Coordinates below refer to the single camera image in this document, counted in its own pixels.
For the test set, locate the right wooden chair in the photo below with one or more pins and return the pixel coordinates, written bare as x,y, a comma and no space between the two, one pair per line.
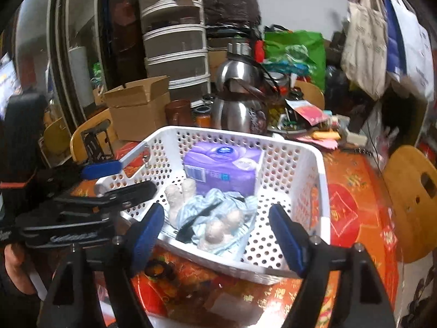
411,182

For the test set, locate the green shopping bag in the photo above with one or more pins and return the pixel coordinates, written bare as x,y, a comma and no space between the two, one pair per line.
301,52

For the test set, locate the white blue shopping bag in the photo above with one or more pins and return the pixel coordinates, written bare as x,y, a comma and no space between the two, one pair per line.
417,75

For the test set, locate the dark glass cabinet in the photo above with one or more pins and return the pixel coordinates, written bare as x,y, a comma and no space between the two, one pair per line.
54,45

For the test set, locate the open cardboard box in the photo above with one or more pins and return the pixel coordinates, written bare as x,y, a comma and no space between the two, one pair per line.
137,108

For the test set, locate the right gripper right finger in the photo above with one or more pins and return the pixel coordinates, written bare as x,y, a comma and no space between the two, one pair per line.
361,299

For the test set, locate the beige canvas tote bag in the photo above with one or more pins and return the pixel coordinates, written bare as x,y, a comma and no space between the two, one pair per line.
364,57

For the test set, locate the wooden chair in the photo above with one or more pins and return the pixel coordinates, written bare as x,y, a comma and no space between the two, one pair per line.
411,182
76,144

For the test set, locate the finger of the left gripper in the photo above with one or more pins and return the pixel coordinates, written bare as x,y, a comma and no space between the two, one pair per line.
123,198
92,171

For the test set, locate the white plush bunny toy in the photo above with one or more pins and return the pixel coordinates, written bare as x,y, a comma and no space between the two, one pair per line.
218,222

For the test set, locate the left wooden chair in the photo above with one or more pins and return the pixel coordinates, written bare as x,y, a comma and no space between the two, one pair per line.
76,144

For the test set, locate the white perforated plastic basket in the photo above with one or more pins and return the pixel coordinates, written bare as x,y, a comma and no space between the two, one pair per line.
292,175

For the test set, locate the orange lidded jar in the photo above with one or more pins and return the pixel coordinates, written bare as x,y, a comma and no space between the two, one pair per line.
203,116

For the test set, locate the stainless steel kettle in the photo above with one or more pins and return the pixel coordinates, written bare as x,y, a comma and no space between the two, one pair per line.
241,93

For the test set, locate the person's left hand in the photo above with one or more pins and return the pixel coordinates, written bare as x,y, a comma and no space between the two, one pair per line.
14,256

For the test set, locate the brown mug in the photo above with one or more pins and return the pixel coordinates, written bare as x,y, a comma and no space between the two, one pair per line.
178,113

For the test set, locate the purple tissue pack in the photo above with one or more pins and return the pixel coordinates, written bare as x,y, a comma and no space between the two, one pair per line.
227,168

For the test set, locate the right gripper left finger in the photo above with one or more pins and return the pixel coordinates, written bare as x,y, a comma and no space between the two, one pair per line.
72,299

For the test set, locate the grey plastic drawer tower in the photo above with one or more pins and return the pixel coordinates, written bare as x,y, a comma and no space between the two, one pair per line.
175,44

